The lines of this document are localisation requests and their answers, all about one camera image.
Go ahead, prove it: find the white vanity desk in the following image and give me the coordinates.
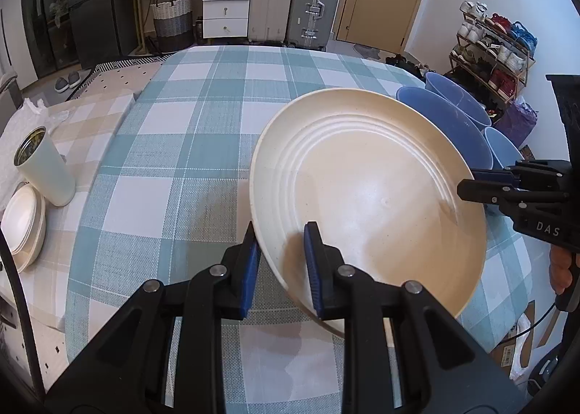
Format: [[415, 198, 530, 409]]
[[121, 0, 252, 54]]

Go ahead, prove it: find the person's right hand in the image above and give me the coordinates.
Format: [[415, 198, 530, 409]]
[[548, 246, 574, 296]]

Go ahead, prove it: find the cream round plate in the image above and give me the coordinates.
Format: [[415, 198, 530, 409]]
[[249, 88, 489, 339]]

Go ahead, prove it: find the light blue bowl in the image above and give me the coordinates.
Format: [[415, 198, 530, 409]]
[[482, 126, 525, 170]]

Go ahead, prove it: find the small door mat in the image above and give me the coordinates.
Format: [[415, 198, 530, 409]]
[[353, 43, 386, 61]]

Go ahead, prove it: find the beige suitcase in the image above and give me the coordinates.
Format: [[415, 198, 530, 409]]
[[247, 0, 297, 45]]

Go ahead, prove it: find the pile of scattered shoes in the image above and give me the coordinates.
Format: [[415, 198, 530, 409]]
[[385, 54, 429, 77]]

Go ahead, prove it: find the white crumpled plastic bag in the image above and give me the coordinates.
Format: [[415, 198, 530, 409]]
[[0, 97, 69, 156]]

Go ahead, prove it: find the white round dish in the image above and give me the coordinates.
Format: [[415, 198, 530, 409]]
[[9, 215, 47, 273], [1, 183, 47, 256]]

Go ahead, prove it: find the dark glass cabinet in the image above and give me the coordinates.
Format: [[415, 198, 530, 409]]
[[20, 0, 82, 79]]

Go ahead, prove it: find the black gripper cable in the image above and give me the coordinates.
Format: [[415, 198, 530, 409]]
[[0, 228, 46, 397]]

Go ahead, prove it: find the white tumbler cup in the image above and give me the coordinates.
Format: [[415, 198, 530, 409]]
[[13, 126, 76, 207]]

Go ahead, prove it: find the silver suitcase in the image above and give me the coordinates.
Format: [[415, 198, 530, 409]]
[[286, 0, 344, 52]]

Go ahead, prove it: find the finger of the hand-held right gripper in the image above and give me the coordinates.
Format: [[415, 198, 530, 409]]
[[473, 160, 571, 190], [457, 178, 569, 215]]

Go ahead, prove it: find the thin black cable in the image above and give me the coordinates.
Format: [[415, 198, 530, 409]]
[[514, 298, 560, 344]]

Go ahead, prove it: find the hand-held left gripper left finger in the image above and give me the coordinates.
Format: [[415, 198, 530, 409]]
[[43, 221, 262, 414]]

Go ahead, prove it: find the beige checked cloth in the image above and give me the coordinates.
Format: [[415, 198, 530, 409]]
[[0, 92, 137, 333]]

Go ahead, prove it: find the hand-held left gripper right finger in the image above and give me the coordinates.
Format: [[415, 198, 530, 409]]
[[303, 221, 529, 414]]

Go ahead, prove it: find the purple bag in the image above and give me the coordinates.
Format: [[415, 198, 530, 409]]
[[496, 97, 539, 149]]

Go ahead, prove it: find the dark grey refrigerator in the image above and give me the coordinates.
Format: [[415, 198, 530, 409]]
[[66, 0, 141, 63]]

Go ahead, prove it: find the teal checked tablecloth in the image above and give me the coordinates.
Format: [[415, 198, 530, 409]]
[[65, 45, 533, 414]]

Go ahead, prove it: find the grey white woven basket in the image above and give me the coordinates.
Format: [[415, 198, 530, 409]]
[[152, 0, 195, 52]]

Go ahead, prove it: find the shoe rack with shoes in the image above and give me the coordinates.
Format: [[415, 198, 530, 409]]
[[455, 1, 538, 100]]

